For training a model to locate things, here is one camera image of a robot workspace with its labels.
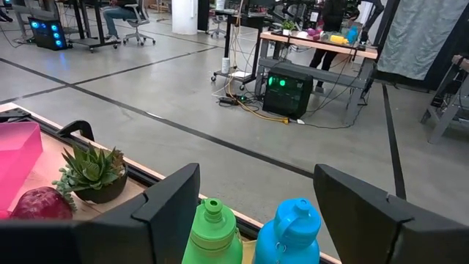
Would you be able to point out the black computer tower glowing fans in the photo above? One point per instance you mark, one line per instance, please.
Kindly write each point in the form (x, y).
(289, 95)
(47, 33)

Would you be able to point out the black wheeled equipment stand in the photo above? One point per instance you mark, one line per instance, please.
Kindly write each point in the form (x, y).
(226, 40)

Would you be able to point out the yellow plastic bottle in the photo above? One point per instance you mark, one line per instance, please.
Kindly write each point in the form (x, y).
(338, 39)

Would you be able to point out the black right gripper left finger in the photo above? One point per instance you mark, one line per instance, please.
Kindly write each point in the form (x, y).
(165, 220)

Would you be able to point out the black power strip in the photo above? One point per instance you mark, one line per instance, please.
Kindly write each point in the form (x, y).
(229, 100)

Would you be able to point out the green plastic bottle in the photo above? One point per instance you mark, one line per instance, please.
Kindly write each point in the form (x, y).
(214, 238)

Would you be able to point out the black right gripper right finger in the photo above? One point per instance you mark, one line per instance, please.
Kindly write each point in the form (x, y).
(348, 220)

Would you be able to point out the white roll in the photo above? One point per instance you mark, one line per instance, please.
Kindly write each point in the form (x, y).
(225, 65)

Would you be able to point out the grey curtain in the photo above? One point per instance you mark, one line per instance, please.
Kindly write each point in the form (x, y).
(417, 36)

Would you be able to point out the blue plastic bottle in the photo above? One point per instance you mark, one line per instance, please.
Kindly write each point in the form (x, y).
(289, 238)
(352, 34)

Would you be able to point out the person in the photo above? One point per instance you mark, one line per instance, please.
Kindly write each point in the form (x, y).
(331, 14)
(461, 62)
(117, 12)

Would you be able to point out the potted succulent plant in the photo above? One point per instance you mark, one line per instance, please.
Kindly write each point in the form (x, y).
(91, 176)

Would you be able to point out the small potted plant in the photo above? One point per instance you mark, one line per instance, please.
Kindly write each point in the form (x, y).
(288, 26)

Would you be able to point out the pink toy fruit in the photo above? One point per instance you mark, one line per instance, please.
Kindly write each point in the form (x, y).
(314, 33)

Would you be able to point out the grey metal table frame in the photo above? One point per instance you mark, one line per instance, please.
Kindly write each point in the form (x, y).
(445, 113)

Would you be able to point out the black desk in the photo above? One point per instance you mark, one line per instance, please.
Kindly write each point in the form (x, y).
(97, 25)

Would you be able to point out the white office chair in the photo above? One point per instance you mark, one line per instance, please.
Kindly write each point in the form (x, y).
(141, 22)

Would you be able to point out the red translucent plastic tray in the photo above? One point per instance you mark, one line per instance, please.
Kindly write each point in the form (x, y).
(18, 157)

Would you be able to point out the dark red textured fruit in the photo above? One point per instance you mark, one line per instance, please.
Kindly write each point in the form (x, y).
(42, 205)

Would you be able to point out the wooden top workbench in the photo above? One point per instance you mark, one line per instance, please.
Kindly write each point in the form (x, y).
(318, 45)

